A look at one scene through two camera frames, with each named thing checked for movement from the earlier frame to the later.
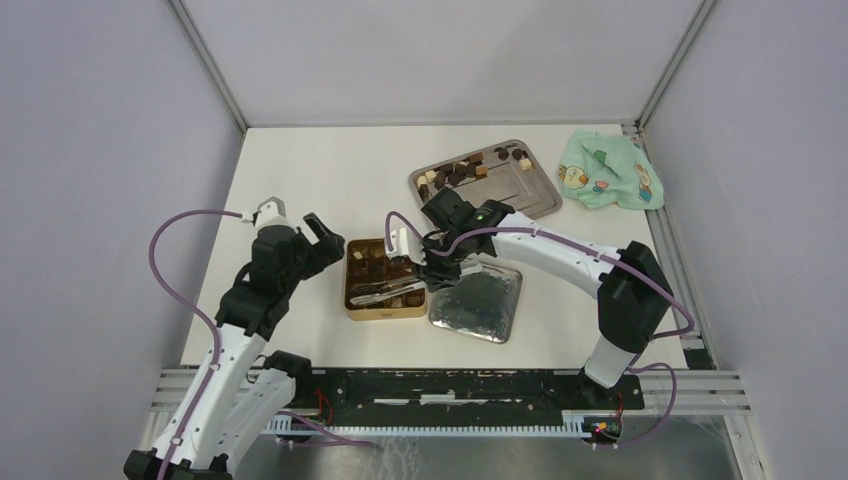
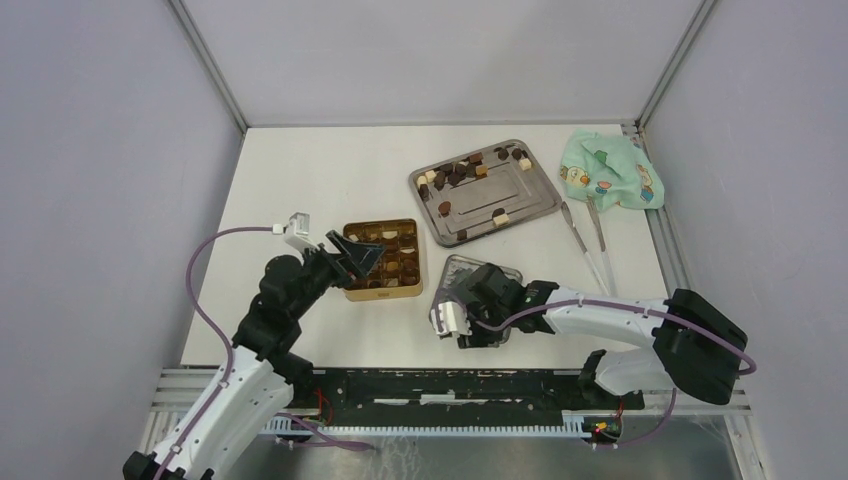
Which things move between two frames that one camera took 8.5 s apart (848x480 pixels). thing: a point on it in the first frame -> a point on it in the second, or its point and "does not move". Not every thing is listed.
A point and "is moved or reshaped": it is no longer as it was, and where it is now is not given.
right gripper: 435,277 -> 479,340
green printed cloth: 604,171 does not move
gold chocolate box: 367,263 is moved or reshaped
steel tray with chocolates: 506,173 does not move
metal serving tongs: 369,292 -> 611,292
